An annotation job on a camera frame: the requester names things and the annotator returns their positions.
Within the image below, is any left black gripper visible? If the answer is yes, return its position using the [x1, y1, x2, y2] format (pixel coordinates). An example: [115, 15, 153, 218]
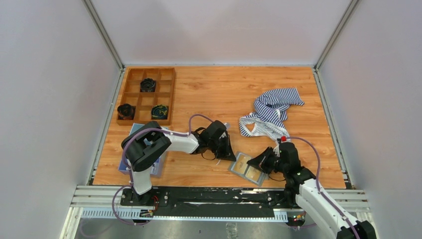
[208, 134, 236, 161]

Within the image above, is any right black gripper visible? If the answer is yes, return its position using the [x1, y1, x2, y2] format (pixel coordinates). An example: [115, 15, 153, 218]
[248, 146, 288, 175]

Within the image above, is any gold credit card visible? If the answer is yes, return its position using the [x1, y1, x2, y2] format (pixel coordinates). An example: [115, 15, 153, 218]
[232, 153, 251, 174]
[245, 166, 262, 184]

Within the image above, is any grey card holder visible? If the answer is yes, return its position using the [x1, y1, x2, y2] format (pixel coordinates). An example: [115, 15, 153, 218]
[228, 152, 267, 187]

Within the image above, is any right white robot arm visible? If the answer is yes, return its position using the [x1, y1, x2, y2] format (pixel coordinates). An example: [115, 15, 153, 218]
[247, 141, 377, 239]

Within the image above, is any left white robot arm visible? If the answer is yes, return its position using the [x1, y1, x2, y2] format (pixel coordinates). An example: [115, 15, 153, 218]
[121, 120, 236, 206]

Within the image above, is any gold credit card in holder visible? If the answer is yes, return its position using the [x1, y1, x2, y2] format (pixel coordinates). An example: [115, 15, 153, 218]
[245, 166, 262, 184]

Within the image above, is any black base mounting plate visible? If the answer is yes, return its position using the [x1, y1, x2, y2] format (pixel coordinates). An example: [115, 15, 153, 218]
[119, 186, 300, 218]

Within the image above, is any striped blue white cloth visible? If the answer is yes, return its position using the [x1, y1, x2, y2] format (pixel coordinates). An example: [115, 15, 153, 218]
[239, 88, 305, 142]

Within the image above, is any light blue box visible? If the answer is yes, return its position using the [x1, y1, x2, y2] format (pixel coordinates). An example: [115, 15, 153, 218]
[118, 123, 167, 178]

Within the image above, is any blue green rolled belt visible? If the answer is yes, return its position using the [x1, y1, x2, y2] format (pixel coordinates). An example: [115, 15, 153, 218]
[151, 105, 169, 120]

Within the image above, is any wooden compartment tray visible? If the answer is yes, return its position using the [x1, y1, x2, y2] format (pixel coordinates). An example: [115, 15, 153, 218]
[115, 67, 176, 126]

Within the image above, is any black rolled belt top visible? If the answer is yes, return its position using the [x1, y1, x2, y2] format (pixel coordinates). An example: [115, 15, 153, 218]
[140, 78, 157, 93]

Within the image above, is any black rolled belt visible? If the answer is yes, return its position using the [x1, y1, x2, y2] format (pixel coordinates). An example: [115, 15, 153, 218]
[117, 104, 136, 120]
[140, 78, 157, 93]

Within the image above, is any black rolled belt left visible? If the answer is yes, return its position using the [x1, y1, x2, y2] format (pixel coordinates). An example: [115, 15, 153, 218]
[117, 104, 136, 120]

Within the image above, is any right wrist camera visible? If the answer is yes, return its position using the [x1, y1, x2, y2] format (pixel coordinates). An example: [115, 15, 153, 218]
[273, 136, 290, 155]

